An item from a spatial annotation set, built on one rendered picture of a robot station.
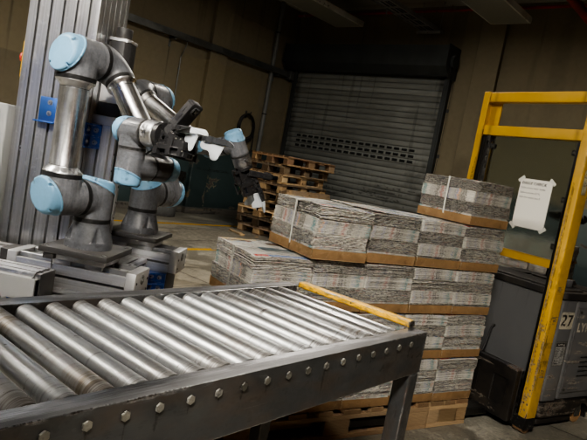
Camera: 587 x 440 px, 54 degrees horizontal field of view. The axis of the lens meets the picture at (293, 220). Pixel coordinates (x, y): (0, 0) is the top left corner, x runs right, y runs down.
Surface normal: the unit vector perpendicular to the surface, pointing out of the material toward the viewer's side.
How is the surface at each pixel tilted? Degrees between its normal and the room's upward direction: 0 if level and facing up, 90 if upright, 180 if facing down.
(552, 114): 90
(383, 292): 90
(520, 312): 90
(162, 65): 90
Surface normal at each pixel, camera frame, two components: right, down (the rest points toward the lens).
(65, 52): -0.47, -0.14
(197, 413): 0.74, 0.20
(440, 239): 0.50, 0.18
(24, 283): -0.07, 0.08
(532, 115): -0.65, -0.04
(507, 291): -0.84, -0.11
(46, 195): -0.52, 0.12
